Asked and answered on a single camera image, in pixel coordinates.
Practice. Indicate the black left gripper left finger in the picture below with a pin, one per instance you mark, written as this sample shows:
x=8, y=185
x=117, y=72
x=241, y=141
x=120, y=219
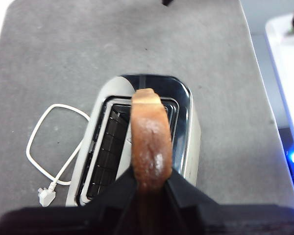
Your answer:
x=76, y=220

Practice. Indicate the cream toaster with chrome top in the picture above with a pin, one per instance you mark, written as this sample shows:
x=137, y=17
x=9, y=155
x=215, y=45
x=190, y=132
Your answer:
x=189, y=147

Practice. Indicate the toasted bread slice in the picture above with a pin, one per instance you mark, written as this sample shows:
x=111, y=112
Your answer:
x=150, y=142

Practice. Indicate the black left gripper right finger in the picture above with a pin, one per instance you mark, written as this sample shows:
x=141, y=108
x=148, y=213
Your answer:
x=223, y=220

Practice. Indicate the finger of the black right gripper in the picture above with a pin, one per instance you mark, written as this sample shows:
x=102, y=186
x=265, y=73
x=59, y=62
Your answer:
x=167, y=2

